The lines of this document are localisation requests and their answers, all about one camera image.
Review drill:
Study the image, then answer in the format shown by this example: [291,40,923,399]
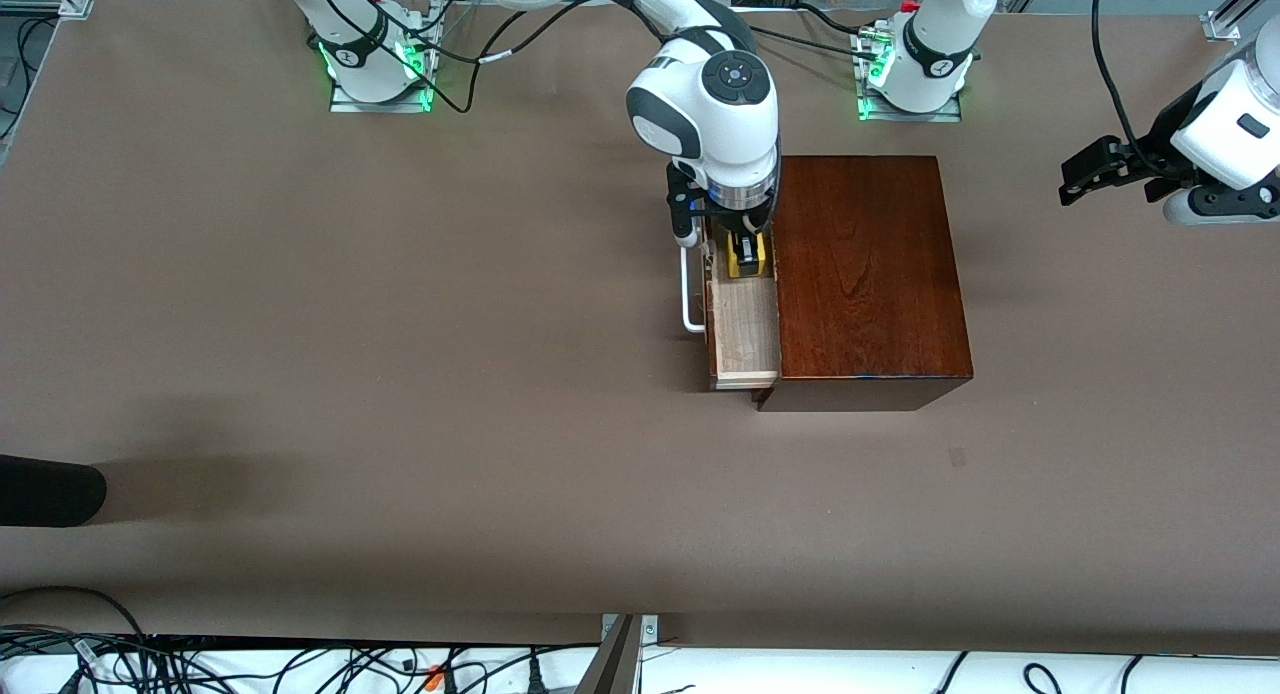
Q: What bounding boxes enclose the yellow cube block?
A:
[727,236,770,280]

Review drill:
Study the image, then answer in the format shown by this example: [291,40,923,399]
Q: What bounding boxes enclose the wooden drawer with white handle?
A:
[681,214,782,392]

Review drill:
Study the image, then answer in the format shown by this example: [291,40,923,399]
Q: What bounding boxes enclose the dark wooden drawer cabinet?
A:
[752,155,974,413]

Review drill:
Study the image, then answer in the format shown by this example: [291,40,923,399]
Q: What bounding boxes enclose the black cylindrical object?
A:
[0,454,108,528]

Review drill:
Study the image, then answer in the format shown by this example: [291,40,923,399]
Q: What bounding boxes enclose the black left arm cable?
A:
[1092,0,1153,162]

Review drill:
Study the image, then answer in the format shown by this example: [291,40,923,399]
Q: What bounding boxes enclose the long black table cable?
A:
[745,19,881,60]

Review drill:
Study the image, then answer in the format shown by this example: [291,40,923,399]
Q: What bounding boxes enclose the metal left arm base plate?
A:
[855,29,963,123]

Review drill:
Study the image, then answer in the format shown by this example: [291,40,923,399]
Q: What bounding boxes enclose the short black table cable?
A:
[795,2,876,37]

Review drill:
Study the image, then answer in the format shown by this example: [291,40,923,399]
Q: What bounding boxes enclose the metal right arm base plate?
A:
[330,4,436,113]

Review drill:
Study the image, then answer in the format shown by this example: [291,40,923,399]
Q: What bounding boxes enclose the aluminium frame post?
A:
[575,614,661,694]

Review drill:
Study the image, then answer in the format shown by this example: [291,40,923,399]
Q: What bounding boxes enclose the tangled black cables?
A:
[0,629,601,694]

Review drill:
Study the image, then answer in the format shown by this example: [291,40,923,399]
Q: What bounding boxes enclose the black arched cable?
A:
[0,586,146,640]

